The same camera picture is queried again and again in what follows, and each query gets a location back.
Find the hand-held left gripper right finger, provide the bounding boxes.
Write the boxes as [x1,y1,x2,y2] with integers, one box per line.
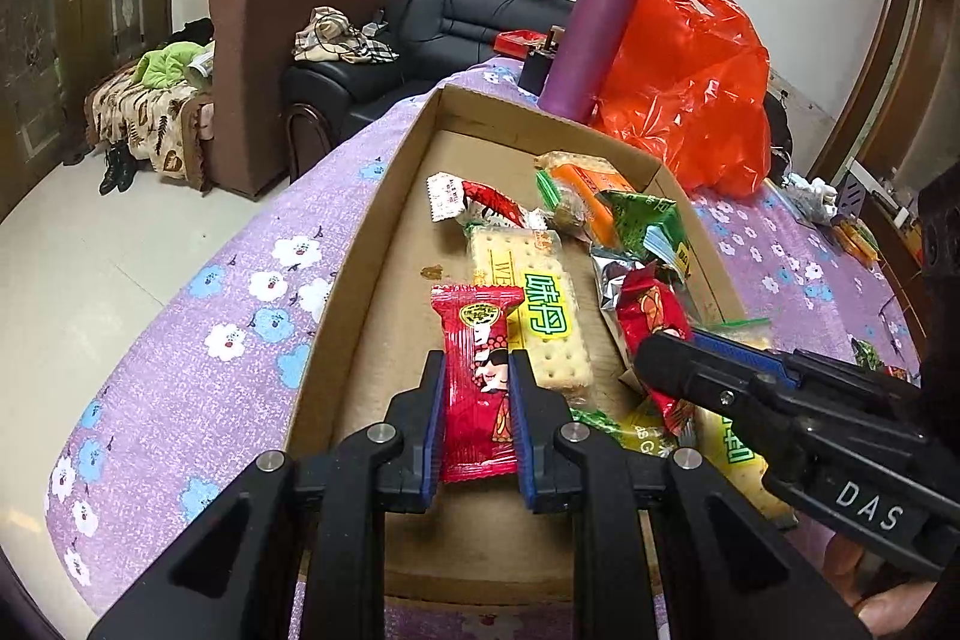
[508,347,882,640]

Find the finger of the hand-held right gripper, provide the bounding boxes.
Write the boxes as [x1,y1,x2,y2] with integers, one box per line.
[636,331,820,500]
[690,329,922,432]

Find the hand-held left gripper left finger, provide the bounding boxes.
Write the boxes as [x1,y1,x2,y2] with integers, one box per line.
[88,350,447,640]

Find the red face-print snack packet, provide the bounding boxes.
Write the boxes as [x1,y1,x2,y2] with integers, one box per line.
[430,284,524,485]

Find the cardboard box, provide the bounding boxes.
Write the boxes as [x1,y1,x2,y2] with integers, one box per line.
[281,83,773,611]

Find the silver foil packet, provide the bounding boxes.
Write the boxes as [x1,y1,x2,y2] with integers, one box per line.
[589,246,661,341]

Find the cracker packet green yellow label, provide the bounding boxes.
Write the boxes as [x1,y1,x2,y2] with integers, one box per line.
[461,226,593,412]
[694,317,800,528]

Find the person's right hand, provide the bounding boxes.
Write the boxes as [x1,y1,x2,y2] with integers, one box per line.
[821,530,960,638]

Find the green yellow snack packet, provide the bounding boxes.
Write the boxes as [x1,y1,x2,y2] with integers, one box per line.
[570,396,702,461]

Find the orange green packet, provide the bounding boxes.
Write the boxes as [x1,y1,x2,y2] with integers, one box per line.
[829,216,880,266]

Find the low wooden cabinet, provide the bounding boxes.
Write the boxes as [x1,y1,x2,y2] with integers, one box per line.
[862,190,931,341]

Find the white crumpled tissue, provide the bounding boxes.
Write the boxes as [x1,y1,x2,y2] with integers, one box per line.
[784,173,839,221]

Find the clear green-edged snack packet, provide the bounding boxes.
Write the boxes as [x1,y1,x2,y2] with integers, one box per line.
[534,169,601,240]

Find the orange cracker packet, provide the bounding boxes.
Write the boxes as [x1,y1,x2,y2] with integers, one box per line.
[534,151,635,244]

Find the small red white snack packet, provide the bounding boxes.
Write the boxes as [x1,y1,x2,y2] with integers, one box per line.
[426,171,526,229]

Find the red plastic bag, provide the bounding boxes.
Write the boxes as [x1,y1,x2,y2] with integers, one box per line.
[592,0,772,199]

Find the small black box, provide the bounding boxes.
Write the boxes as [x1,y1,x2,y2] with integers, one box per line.
[519,47,557,95]

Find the purple thermos bottle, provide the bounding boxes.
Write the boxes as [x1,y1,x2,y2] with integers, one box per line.
[538,0,652,125]

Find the flat red box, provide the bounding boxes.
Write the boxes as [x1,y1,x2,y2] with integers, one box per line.
[495,30,542,58]

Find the checked cloth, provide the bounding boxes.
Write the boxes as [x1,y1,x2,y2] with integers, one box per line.
[292,6,400,65]

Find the black leather sofa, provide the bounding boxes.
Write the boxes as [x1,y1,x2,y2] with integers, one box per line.
[281,0,582,150]

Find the black boot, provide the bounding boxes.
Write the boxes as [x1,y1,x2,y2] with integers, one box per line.
[99,141,140,196]

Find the brown armchair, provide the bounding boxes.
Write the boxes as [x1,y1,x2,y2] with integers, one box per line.
[180,0,410,200]

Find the leaf-print blanket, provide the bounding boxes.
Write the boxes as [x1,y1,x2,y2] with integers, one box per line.
[84,62,215,180]

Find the green cloth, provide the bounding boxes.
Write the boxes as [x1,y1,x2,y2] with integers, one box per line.
[135,44,215,90]

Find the wooden door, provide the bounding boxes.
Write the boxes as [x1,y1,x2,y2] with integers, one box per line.
[0,0,185,221]

